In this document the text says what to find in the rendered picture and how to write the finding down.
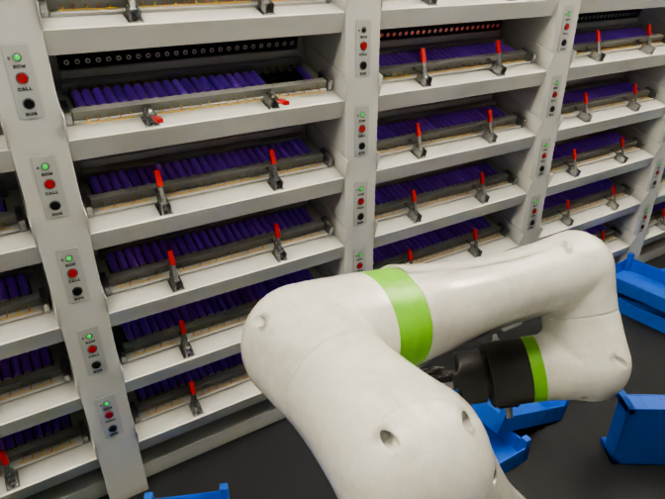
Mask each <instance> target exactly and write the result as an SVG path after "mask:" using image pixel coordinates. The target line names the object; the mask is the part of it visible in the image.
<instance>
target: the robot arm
mask: <svg viewBox="0 0 665 499"><path fill-rule="evenodd" d="M538 317H541V322H542V330H541V332H540V333H538V334H536V335H531V336H524V337H517V338H510V339H503V340H500V339H498V336H497V334H495V335H493V337H492V338H493V339H492V340H491V341H489V342H483V343H481V345H480V352H479V351H478V350H477V349H471V350H462V351H456V352H455V353H454V354H453V355H452V364H453V369H451V370H446V368H445V367H443V366H442V367H440V366H434V367H430V368H426V369H420V367H422V366H424V365H425V364H427V363H429V362H431V361H433V360H435V359H436V358H438V357H440V356H442V355H444V354H446V353H448V352H450V351H452V350H454V349H457V348H459V347H461V346H463V345H465V344H467V343H469V342H472V341H474V340H476V339H478V338H481V337H483V336H486V335H488V334H490V333H493V332H496V331H498V330H501V329H503V328H505V327H508V326H511V325H514V324H517V323H520V322H523V321H526V320H530V319H534V318H538ZM240 346H241V357H242V361H243V365H244V367H245V370H246V372H247V374H248V376H249V378H250V380H251V381H252V382H253V384H254V385H255V386H256V387H257V389H258V390H259V391H260V392H261V393H262V394H263V395H264V396H265V397H266V398H267V399H268V400H269V401H270V402H271V403H272V404H273V405H274V406H275V407H276V408H277V409H278V410H279V411H280V412H281V413H282V414H283V416H284V417H285V418H286V419H287V420H288V421H289V422H290V423H291V424H292V425H293V426H294V428H295V429H296V430H297V432H298V433H299V435H300V436H301V437H302V439H303V440H304V442H305V443H306V444H307V446H308V447H309V449H310V450H311V452H312V453H313V455H314V457H315V458H316V460H317V462H318V463H319V465H320V466H321V468H322V470H323V472H324V473H325V475H326V477H327V479H328V481H329V482H330V484H331V486H332V489H333V491H334V493H335V495H336V497H337V499H525V498H524V497H523V496H522V495H521V494H520V493H519V492H518V490H517V489H516V488H515V487H514V486H513V485H512V484H511V483H510V482H509V480H508V479H507V477H506V475H505V473H504V471H503V470H502V469H501V467H500V465H499V463H498V460H497V458H496V456H495V454H494V451H493V449H492V446H491V443H490V440H489V437H488V435H487V432H486V430H485V428H484V426H483V424H482V422H481V420H480V419H479V417H478V415H477V414H476V412H475V411H474V410H473V408H472V407H471V406H470V405H472V404H479V403H487V402H488V398H489V400H490V402H491V404H492V406H493V407H495V408H499V409H501V410H503V409H505V411H506V415H507V418H508V419H510V418H513V417H514V415H513V407H517V408H518V406H519V405H520V404H528V403H536V402H544V401H553V400H577V401H587V402H598V401H603V400H607V399H609V398H612V397H613V396H615V395H617V394H618V393H619V392H621V391H622V390H623V388H624V387H625V385H626V384H627V382H628V380H629V378H630V374H631V368H632V363H631V356H630V352H629V348H628V345H627V341H626V338H625V334H624V330H623V325H622V321H621V316H620V312H619V308H618V292H617V278H616V264H615V260H614V257H613V255H612V253H611V251H610V249H609V248H608V247H607V245H606V244H605V243H604V242H602V241H601V240H600V239H599V238H597V237H595V236H593V235H591V234H589V233H586V232H582V231H564V232H560V233H557V234H554V235H552V236H550V237H547V238H545V239H542V240H540V241H537V242H535V243H532V244H529V245H526V246H523V247H519V248H516V249H509V250H506V251H502V252H497V253H493V254H488V255H484V256H478V257H473V258H467V259H460V260H454V261H445V262H434V263H417V264H388V265H385V266H383V267H381V268H380V269H375V270H367V271H360V272H353V273H348V274H341V275H335V276H329V277H324V278H318V279H313V280H308V281H302V282H297V283H292V284H288V285H284V286H282V287H279V288H277V289H275V290H273V291H271V292H270V293H268V294H267V295H265V296H264V297H263V298H262V299H261V300H260V301H259V302H258V303H257V304H256V305H255V306H254V308H253V309H252V310H251V312H250V313H249V315H248V317H247V319H246V321H245V324H244V327H243V330H242V335H241V345H240ZM455 389H457V392H458V393H456V392H455V391H454V390H455Z"/></svg>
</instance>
